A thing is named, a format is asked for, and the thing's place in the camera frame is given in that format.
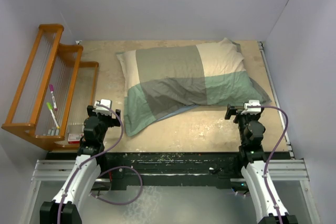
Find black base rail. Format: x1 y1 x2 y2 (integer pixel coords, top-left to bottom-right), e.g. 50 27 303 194
76 152 266 190

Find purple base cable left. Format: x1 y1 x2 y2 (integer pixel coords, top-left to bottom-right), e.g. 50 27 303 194
89 166 143 206

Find orange wooden rack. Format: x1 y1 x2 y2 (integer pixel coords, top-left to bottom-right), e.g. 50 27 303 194
2 24 99 151

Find patchwork green beige pillowcase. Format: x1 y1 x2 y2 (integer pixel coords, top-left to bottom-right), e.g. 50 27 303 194
117 39 270 136

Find pink capped marker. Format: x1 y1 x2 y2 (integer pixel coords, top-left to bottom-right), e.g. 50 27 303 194
49 84 58 111

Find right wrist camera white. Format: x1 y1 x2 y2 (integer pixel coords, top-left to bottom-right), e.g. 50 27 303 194
241 100 262 115

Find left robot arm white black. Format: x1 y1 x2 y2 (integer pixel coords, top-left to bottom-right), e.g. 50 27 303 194
39 99 123 223

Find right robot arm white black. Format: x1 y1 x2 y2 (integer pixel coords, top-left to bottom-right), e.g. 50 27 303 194
225 100 298 223

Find red white small box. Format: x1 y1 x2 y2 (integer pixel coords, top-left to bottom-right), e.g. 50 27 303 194
68 133 83 144

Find green capped marker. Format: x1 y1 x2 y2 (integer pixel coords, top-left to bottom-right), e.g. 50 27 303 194
46 102 60 129

